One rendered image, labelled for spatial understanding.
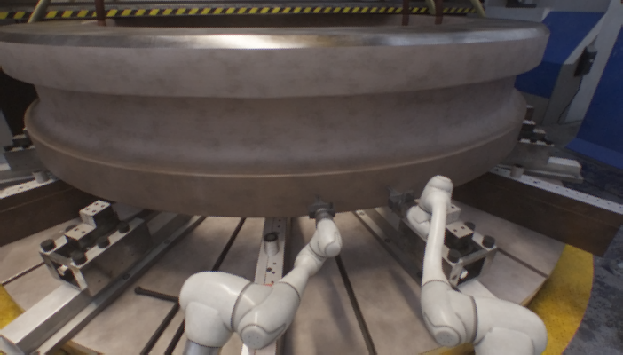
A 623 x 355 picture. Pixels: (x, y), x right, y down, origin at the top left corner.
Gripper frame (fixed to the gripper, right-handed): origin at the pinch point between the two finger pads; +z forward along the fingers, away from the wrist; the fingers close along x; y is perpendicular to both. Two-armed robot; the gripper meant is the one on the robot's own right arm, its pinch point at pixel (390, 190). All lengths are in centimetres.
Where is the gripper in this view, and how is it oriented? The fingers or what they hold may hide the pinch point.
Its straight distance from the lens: 172.8
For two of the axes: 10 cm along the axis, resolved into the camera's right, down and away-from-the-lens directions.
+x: 9.5, -1.4, 2.7
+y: 0.0, 8.9, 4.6
